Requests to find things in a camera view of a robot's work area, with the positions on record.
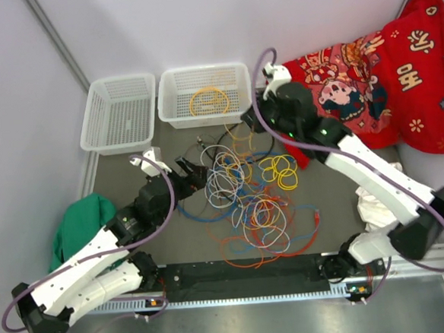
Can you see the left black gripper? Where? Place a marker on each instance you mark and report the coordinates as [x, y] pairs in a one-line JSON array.
[[195, 180]]

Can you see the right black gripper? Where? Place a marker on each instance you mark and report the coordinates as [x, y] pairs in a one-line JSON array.
[[250, 117]]

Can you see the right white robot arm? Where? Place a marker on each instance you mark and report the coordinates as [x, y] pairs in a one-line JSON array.
[[419, 209]]

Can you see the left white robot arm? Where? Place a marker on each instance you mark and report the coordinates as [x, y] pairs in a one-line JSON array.
[[107, 267]]

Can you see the right white plastic basket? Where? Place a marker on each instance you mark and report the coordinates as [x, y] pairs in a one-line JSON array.
[[207, 95]]

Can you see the white plastic basket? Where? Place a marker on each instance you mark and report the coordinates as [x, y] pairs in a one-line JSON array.
[[119, 115], [207, 95]]

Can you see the left white plastic basket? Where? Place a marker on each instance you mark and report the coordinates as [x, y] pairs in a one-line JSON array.
[[119, 115]]

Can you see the red printed pillow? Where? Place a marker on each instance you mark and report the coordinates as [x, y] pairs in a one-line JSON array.
[[386, 86]]

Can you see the green cloth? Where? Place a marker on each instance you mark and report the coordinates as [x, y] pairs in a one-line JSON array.
[[79, 225]]

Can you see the white cloth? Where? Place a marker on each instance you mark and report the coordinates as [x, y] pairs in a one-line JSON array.
[[372, 212]]

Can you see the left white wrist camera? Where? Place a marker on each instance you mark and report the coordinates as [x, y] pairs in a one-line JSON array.
[[150, 162]]

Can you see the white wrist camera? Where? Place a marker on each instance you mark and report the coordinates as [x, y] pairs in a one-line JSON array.
[[150, 162], [276, 75]]

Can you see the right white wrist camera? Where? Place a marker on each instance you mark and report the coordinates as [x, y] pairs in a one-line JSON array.
[[276, 75]]

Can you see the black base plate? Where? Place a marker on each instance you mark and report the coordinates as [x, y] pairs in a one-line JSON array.
[[216, 280]]

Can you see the grey slotted cable duct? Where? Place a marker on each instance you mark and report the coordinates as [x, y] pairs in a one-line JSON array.
[[145, 304]]

